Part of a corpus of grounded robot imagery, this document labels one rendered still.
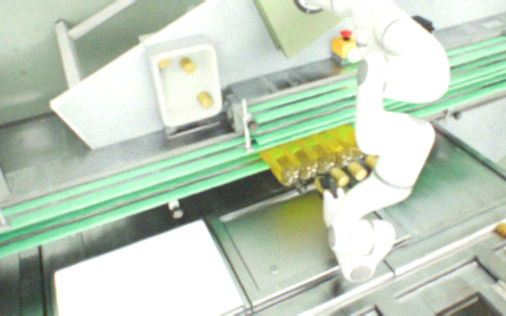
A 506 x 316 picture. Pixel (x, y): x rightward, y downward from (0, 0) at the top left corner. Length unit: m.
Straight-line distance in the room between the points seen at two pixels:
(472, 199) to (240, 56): 0.83
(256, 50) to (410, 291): 0.80
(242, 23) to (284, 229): 0.61
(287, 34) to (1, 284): 1.03
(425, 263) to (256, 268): 0.44
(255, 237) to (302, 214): 0.16
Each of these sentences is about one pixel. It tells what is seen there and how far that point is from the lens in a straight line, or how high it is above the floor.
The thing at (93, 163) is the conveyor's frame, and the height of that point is 0.83.
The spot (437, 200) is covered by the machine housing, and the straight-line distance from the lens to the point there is 1.55.
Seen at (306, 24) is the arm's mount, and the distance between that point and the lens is 1.44.
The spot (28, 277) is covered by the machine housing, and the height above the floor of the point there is 0.95.
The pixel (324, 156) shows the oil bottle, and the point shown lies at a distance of 1.37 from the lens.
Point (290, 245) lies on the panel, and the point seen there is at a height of 1.19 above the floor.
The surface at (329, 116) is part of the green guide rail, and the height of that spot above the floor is 0.94.
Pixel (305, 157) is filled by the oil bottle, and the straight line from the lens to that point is 1.36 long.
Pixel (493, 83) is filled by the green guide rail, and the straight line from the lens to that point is 1.97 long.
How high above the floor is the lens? 2.00
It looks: 50 degrees down
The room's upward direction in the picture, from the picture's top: 137 degrees clockwise
